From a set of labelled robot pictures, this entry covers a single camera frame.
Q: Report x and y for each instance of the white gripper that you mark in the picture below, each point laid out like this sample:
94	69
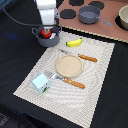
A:
48	13

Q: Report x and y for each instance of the red toy tomato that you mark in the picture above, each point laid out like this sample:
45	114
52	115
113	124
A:
45	34

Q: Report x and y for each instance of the grey two-handled pot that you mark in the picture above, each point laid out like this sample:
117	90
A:
50	42

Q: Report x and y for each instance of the yellow toy banana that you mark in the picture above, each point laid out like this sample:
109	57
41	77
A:
74	43

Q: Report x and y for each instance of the small blue milk carton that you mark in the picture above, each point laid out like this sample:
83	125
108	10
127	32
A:
41	83

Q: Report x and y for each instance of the dark grey saucepan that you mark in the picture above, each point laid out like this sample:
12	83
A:
90	15

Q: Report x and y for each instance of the round wooden plate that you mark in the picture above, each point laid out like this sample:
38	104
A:
69	66

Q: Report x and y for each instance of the beige bowl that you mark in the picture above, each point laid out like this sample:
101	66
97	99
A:
123	14

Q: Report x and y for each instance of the beige woven placemat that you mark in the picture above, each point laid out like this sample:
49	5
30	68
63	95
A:
72	103

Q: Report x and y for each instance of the wooden handled toy knife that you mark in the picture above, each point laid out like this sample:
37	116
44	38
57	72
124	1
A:
80	56

